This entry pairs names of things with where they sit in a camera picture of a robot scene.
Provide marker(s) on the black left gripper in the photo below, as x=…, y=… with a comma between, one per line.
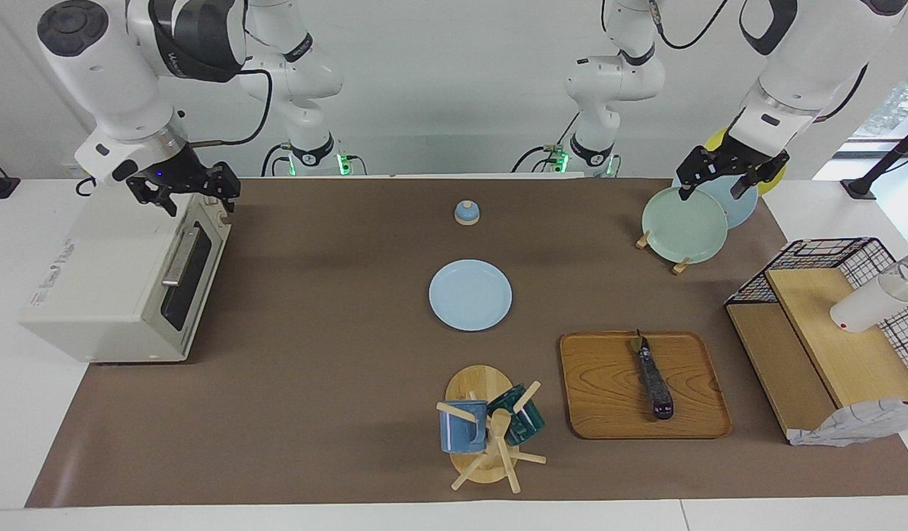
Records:
x=726, y=158

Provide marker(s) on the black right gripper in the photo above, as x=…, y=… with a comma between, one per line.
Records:
x=184, y=177

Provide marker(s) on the cream toaster oven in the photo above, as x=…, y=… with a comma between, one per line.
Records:
x=107, y=273

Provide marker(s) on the dark purple eggplant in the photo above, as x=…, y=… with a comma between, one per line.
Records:
x=654, y=383

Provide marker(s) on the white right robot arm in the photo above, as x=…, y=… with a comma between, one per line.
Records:
x=107, y=74

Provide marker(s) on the light blue racked plate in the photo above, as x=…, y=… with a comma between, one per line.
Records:
x=741, y=210

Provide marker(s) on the pale green plate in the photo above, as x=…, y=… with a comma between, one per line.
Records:
x=682, y=228

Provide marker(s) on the yellow plate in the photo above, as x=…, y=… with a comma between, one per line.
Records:
x=774, y=175

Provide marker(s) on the wooden plate rack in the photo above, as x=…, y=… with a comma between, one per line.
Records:
x=679, y=267

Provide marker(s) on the white cup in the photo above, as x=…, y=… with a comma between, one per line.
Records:
x=863, y=306

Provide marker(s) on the wooden serving tray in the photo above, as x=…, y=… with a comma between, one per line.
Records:
x=608, y=391

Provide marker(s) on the brown table mat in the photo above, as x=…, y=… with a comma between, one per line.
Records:
x=335, y=383

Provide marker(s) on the small blue wooden-knob lid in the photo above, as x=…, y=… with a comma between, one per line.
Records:
x=467, y=214

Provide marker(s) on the white patterned cloth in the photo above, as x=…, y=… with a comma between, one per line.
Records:
x=852, y=424

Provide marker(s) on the dark green ceramic mug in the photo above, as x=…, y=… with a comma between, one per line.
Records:
x=529, y=424

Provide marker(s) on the wooden mug tree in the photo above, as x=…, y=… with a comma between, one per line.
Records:
x=477, y=383

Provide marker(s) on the blue ceramic mug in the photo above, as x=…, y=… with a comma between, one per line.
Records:
x=457, y=435

